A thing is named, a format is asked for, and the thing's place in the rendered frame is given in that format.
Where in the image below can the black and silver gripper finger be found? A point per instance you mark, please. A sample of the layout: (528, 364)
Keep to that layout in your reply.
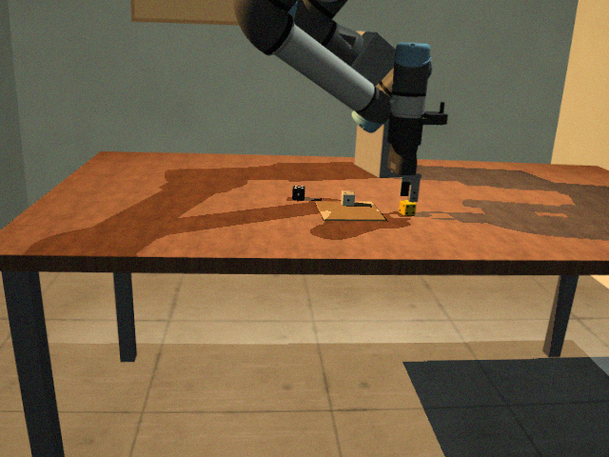
(413, 193)
(404, 187)

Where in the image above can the tan square mat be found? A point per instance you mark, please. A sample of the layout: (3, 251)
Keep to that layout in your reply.
(361, 211)

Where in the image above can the yellow die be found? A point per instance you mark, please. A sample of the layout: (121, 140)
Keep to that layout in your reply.
(406, 208)

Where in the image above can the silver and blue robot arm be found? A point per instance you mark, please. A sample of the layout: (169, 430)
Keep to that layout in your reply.
(324, 60)

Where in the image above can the white die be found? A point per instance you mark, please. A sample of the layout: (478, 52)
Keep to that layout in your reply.
(348, 198)

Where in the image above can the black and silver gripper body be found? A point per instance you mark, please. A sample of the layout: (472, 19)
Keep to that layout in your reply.
(405, 131)

